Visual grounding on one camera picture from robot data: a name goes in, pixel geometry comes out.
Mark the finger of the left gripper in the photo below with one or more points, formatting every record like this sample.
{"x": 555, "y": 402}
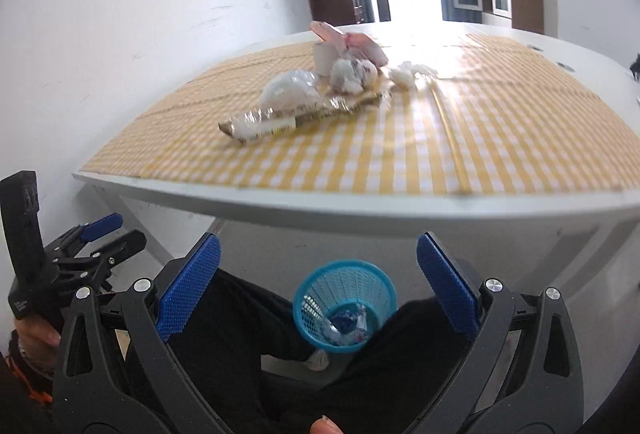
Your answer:
{"x": 98, "y": 266}
{"x": 77, "y": 237}

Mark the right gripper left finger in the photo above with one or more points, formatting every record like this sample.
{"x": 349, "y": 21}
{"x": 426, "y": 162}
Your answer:
{"x": 116, "y": 372}

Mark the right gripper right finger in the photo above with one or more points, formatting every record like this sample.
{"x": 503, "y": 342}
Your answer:
{"x": 522, "y": 372}

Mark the white plastic cup container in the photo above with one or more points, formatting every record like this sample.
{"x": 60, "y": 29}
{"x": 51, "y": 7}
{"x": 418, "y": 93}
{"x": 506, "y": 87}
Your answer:
{"x": 325, "y": 55}

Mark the white tissue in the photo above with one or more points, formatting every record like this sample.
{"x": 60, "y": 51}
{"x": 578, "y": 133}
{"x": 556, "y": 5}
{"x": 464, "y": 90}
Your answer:
{"x": 404, "y": 75}

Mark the clear plastic wrap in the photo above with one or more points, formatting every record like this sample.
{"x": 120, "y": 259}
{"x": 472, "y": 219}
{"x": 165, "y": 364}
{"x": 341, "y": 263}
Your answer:
{"x": 289, "y": 90}

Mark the pink white wrapper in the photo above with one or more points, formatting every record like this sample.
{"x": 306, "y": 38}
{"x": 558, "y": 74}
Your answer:
{"x": 351, "y": 76}

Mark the person's left hand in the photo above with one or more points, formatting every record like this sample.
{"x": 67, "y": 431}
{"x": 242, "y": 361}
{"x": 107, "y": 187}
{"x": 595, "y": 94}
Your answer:
{"x": 38, "y": 343}

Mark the person's right hand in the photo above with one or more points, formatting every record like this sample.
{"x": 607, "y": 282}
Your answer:
{"x": 324, "y": 425}

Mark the person's black trouser legs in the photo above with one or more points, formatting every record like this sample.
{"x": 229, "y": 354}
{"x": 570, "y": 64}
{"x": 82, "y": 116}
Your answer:
{"x": 381, "y": 390}

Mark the blue plastic waste basket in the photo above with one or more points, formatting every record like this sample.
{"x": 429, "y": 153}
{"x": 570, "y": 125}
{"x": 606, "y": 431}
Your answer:
{"x": 339, "y": 307}

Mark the white shoe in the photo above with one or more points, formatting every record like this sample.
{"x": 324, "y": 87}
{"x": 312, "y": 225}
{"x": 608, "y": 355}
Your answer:
{"x": 318, "y": 361}

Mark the long gold snack wrapper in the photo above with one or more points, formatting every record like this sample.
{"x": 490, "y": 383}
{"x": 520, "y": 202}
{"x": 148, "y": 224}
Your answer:
{"x": 259, "y": 123}

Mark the yellow checkered tablecloth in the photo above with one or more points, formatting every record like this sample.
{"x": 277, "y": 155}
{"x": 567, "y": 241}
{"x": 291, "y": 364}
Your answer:
{"x": 499, "y": 119}

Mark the pink paper bag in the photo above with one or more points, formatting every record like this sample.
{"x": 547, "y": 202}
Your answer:
{"x": 355, "y": 44}

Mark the black device on table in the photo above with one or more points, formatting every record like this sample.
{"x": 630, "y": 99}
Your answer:
{"x": 635, "y": 68}

